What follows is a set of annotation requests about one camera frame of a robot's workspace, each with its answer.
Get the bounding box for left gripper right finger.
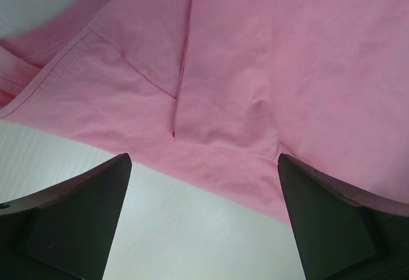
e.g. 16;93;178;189
278;154;408;279

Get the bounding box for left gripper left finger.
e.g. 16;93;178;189
1;153;132;279

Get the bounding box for pink t shirt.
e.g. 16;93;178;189
1;0;408;221

